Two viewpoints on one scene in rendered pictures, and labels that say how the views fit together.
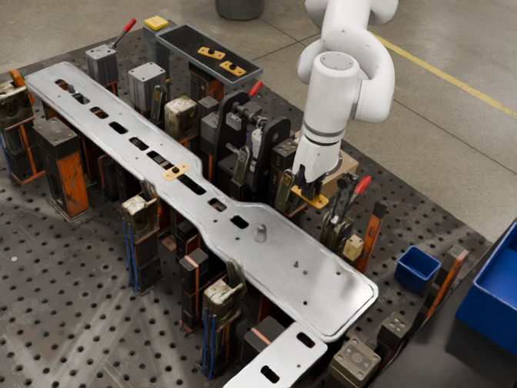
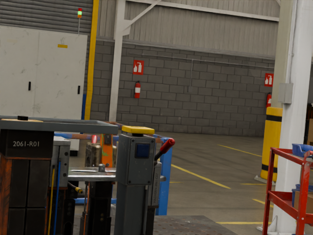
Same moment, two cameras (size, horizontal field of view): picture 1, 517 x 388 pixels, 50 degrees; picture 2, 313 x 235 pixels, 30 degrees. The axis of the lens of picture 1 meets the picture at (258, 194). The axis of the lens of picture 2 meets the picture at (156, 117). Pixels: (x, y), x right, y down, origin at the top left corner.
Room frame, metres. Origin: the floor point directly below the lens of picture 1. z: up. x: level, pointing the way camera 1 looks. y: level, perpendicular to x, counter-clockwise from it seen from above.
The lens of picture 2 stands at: (2.39, -0.79, 1.26)
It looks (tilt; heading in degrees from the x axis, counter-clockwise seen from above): 3 degrees down; 116
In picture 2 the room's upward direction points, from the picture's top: 5 degrees clockwise
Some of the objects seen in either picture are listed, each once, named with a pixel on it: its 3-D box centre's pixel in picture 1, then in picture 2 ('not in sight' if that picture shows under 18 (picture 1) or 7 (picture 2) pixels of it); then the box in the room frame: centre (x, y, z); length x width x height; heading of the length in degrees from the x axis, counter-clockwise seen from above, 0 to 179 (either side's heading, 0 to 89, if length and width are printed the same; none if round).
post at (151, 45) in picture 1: (159, 80); (129, 228); (1.75, 0.42, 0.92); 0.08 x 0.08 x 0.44; 51
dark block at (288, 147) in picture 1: (278, 199); not in sight; (1.21, -0.06, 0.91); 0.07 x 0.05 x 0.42; 141
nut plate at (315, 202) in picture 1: (310, 193); not in sight; (0.89, -0.11, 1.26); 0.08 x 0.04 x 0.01; 51
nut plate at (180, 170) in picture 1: (175, 170); not in sight; (1.18, 0.25, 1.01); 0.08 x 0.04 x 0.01; 141
